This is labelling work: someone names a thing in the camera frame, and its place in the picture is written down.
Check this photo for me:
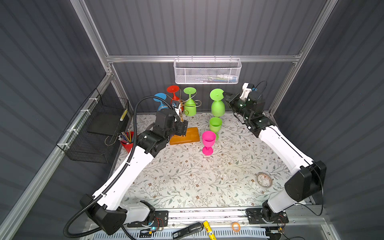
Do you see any blue wine glass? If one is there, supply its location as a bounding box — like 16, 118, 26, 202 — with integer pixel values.
154, 93, 169, 111

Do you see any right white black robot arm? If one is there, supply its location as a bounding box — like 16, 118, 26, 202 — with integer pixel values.
223, 91, 327, 224

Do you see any black wire wall basket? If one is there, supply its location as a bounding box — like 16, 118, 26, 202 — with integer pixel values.
57, 90, 131, 164

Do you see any yellow marker in black basket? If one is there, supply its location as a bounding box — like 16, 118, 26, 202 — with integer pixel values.
120, 109, 128, 122

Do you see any red wine glass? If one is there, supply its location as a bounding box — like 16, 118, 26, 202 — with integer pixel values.
167, 85, 181, 104

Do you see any pink wine glass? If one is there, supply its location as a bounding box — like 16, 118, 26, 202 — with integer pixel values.
202, 131, 216, 156

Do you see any wooden base wire glass rack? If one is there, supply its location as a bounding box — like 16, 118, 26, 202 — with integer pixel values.
161, 92, 202, 146

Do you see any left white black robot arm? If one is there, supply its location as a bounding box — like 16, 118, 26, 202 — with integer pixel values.
81, 109, 188, 235

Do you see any clear tape roll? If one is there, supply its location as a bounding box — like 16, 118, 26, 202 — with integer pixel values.
256, 172, 273, 189

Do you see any green wine glass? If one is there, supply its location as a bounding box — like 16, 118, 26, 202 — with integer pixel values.
210, 89, 226, 117
184, 87, 197, 117
209, 117, 223, 140

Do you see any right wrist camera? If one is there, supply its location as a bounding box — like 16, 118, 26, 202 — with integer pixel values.
240, 83, 257, 101

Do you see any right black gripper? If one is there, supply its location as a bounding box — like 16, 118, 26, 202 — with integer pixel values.
222, 91, 251, 123

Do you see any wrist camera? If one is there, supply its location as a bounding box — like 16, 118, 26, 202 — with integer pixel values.
172, 102, 184, 116
240, 83, 257, 101

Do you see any red pencil cup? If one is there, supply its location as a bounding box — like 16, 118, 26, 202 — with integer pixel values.
118, 131, 134, 154

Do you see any black stapler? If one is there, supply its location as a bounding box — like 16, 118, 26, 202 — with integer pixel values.
172, 222, 204, 240

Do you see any yellow glue tube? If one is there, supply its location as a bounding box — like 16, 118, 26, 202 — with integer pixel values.
203, 221, 217, 240

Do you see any white wire wall basket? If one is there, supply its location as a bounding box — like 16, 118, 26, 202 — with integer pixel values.
173, 57, 242, 85

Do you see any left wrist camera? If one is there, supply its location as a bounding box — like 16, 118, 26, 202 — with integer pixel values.
172, 102, 184, 116

